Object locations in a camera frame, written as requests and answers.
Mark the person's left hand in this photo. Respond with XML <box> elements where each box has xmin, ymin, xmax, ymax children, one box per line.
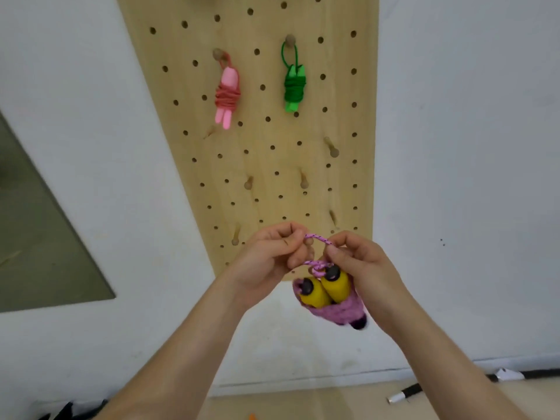
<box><xmin>227</xmin><ymin>221</ymin><xmax>316</xmax><ymax>312</ymax></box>

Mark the person's right hand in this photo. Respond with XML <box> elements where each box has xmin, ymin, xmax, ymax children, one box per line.
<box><xmin>324</xmin><ymin>230</ymin><xmax>410</xmax><ymax>338</ymax></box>

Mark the yellow-handled purple jump rope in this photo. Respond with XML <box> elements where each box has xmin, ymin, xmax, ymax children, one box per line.
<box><xmin>292</xmin><ymin>233</ymin><xmax>372</xmax><ymax>331</ymax></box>

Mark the person's left forearm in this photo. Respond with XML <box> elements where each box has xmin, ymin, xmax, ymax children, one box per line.
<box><xmin>93</xmin><ymin>275</ymin><xmax>246</xmax><ymax>420</ymax></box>

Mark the person's right forearm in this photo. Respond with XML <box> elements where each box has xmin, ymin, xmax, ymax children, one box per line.
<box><xmin>380</xmin><ymin>292</ymin><xmax>533</xmax><ymax>420</ymax></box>

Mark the set of wooden pegs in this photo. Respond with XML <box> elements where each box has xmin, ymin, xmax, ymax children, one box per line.
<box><xmin>206</xmin><ymin>34</ymin><xmax>341</xmax><ymax>247</ymax></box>

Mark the wooden pegboard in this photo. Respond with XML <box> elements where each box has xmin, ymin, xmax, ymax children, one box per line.
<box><xmin>115</xmin><ymin>0</ymin><xmax>380</xmax><ymax>281</ymax></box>

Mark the short black and white stick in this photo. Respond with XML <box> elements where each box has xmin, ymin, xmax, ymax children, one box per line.
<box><xmin>386</xmin><ymin>382</ymin><xmax>423</xmax><ymax>405</ymax></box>

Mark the long black and white stick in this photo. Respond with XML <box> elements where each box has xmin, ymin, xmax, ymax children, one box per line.
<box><xmin>486</xmin><ymin>367</ymin><xmax>560</xmax><ymax>384</ymax></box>

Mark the grey glass panel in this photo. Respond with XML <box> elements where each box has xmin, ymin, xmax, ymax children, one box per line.
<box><xmin>0</xmin><ymin>110</ymin><xmax>117</xmax><ymax>314</ymax></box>

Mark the black object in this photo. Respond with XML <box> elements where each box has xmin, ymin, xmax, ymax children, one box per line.
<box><xmin>37</xmin><ymin>400</ymin><xmax>109</xmax><ymax>420</ymax></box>

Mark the green jump rope bundle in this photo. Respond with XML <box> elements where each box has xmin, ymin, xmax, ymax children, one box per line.
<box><xmin>280</xmin><ymin>41</ymin><xmax>307</xmax><ymax>113</ymax></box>

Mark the pink jump rope bundle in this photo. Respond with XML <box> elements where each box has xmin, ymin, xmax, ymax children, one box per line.
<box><xmin>214</xmin><ymin>53</ymin><xmax>242</xmax><ymax>131</ymax></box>

